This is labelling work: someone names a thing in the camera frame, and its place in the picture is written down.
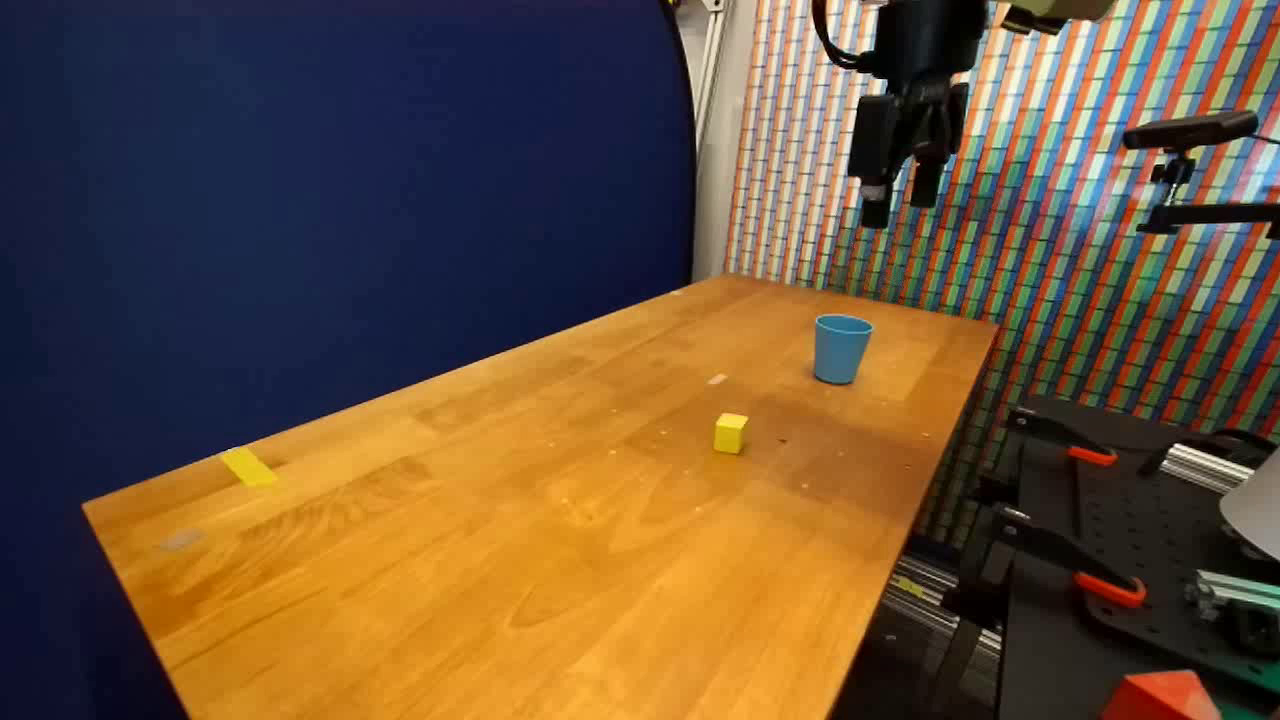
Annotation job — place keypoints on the black camera on stand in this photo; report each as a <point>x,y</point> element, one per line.
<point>1172,173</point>

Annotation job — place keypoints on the red angular block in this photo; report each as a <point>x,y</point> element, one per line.
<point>1162,696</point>

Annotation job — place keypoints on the blue plastic cup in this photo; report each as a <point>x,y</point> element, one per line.
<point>842,345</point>

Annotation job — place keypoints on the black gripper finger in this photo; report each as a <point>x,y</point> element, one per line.
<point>874,159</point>
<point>939,143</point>

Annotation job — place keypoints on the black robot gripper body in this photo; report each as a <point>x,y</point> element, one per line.
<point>926,41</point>

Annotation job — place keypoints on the yellow tape strip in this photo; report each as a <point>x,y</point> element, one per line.
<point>250,470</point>

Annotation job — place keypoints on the upper black orange clamp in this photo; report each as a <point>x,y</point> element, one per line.
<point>1079,445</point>

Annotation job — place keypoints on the lower black orange clamp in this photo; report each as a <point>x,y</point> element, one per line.
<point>1088,574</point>

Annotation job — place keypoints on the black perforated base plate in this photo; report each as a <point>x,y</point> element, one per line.
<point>1062,649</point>

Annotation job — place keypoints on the yellow cube block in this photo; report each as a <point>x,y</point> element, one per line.
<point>729,434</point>

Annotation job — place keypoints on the black orange clamp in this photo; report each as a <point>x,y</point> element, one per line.
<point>1079,445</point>
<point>1088,574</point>

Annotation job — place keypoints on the blue fabric partition screen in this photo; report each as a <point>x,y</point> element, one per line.
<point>222,216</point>

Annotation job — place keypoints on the silver aluminium profile bar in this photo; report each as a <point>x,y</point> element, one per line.
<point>1204,470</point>

